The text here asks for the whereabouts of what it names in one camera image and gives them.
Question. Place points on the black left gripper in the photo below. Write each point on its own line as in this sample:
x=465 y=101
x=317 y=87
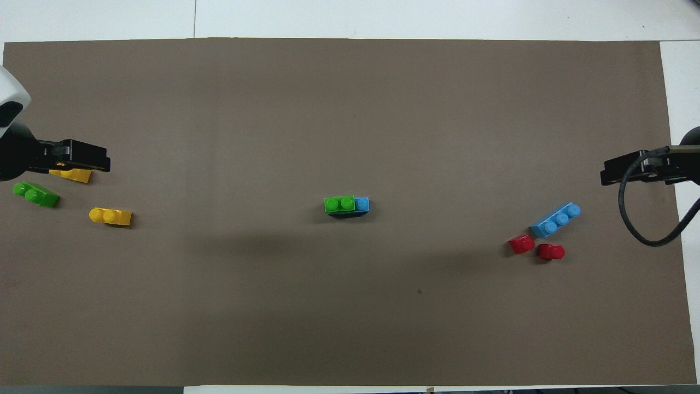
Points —
x=82 y=156

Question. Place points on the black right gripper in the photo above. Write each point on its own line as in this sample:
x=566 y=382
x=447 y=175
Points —
x=615 y=169

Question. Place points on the blue three-stud block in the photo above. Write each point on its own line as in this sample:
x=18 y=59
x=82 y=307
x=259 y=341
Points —
x=362 y=204
x=555 y=220

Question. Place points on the green two-stud block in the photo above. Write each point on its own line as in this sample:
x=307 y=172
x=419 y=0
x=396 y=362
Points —
x=37 y=195
x=339 y=204

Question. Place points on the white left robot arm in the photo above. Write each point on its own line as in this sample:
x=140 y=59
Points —
x=10 y=158

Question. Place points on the yellow two-stud block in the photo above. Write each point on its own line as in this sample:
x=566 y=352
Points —
x=111 y=216
x=76 y=176

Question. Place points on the red small block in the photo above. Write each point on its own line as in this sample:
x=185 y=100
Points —
x=521 y=244
x=550 y=251

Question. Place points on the brown table mat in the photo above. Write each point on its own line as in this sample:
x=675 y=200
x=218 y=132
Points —
x=350 y=109

